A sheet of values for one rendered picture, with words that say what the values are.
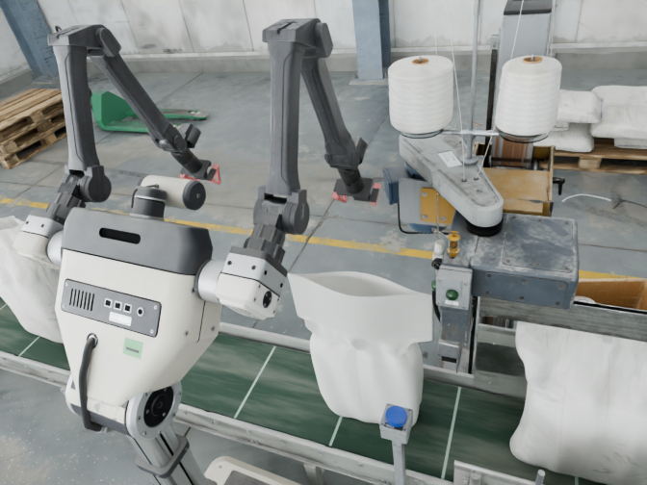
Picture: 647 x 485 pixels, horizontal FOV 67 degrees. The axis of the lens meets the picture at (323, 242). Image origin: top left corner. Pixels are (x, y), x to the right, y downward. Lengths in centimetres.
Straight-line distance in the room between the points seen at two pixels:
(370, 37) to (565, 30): 210
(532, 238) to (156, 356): 90
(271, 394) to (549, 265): 135
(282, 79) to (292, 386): 146
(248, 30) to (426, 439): 612
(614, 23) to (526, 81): 509
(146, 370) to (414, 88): 89
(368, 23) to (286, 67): 505
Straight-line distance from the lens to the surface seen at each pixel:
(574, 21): 627
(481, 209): 121
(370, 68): 620
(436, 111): 129
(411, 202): 157
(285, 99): 102
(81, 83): 142
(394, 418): 147
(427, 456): 196
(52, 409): 314
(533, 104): 126
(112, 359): 116
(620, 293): 299
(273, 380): 221
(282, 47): 102
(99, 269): 117
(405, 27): 644
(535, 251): 123
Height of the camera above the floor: 209
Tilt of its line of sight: 37 degrees down
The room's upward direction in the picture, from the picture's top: 10 degrees counter-clockwise
